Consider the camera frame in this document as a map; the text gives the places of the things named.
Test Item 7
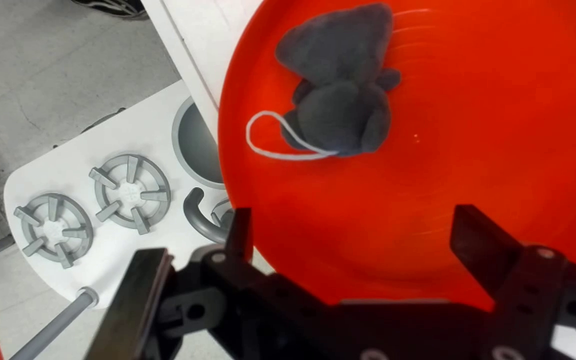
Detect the grey plush toy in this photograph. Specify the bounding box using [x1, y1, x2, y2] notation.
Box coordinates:
[244, 3, 403, 163]

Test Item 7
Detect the grey toy sink bowl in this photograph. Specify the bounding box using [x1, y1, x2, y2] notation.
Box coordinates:
[170, 94, 228, 191]

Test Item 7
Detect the grey support tube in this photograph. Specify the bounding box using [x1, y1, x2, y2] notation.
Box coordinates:
[10, 284, 102, 360]

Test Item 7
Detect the white toy stove top panel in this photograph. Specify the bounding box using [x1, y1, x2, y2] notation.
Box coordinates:
[3, 78, 251, 313]

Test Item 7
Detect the grey toy faucet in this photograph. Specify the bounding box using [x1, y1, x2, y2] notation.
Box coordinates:
[182, 187, 234, 244]

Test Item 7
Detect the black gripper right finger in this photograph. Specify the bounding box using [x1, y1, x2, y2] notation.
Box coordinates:
[451, 202, 571, 360]

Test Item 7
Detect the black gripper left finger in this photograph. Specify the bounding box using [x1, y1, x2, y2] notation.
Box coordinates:
[196, 206, 345, 360]

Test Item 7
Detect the orange round plate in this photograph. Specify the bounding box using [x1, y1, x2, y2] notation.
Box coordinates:
[216, 0, 576, 313]

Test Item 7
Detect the grey toy stove burner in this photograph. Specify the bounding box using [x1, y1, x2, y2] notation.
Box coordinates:
[13, 192, 98, 272]
[89, 153, 173, 236]

